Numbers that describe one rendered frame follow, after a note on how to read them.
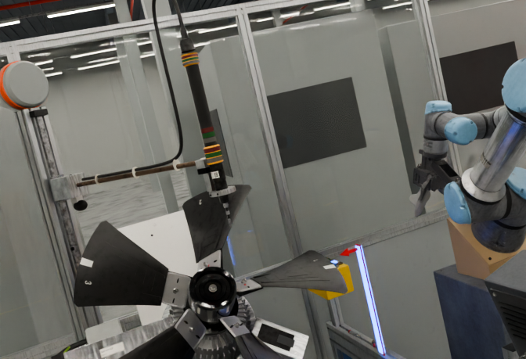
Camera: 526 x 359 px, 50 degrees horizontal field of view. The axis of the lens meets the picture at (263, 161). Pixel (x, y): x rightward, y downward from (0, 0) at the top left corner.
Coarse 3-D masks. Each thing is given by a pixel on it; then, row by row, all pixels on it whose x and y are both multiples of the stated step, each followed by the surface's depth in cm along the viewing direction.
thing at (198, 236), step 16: (208, 192) 166; (240, 192) 160; (192, 208) 166; (208, 208) 162; (224, 208) 158; (192, 224) 162; (208, 224) 157; (224, 224) 154; (192, 240) 159; (208, 240) 154; (224, 240) 150
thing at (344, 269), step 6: (342, 264) 183; (342, 270) 181; (348, 270) 182; (348, 276) 182; (348, 282) 182; (348, 288) 182; (318, 294) 186; (324, 294) 181; (330, 294) 180; (336, 294) 180; (342, 294) 181
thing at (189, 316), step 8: (192, 312) 138; (184, 320) 137; (192, 320) 138; (176, 328) 135; (184, 328) 137; (200, 328) 140; (184, 336) 136; (192, 336) 138; (200, 336) 140; (192, 344) 138
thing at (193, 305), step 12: (204, 276) 141; (216, 276) 141; (228, 276) 141; (192, 288) 138; (204, 288) 139; (228, 288) 140; (192, 300) 136; (204, 300) 137; (216, 300) 137; (228, 300) 137; (204, 312) 136; (216, 312) 136; (228, 312) 140; (204, 324) 144; (216, 324) 144
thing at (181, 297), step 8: (168, 272) 143; (168, 280) 144; (176, 280) 144; (184, 280) 143; (168, 288) 144; (184, 288) 144; (168, 296) 145; (176, 296) 144; (184, 296) 144; (168, 304) 145; (176, 304) 145; (184, 304) 144
